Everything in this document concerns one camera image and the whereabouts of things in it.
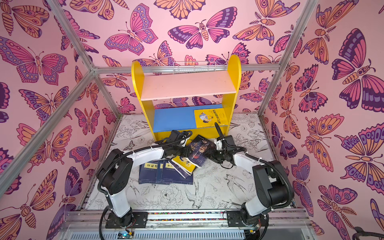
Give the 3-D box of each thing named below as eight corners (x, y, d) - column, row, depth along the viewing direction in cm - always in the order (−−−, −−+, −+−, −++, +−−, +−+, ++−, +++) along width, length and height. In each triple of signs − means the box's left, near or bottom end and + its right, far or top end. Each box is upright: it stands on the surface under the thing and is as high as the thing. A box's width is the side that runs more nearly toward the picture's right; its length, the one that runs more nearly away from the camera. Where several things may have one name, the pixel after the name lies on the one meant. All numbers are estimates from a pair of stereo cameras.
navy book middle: (157, 186, 87) (155, 182, 82) (159, 165, 95) (157, 161, 90) (164, 185, 87) (162, 182, 82) (165, 165, 95) (163, 160, 90)
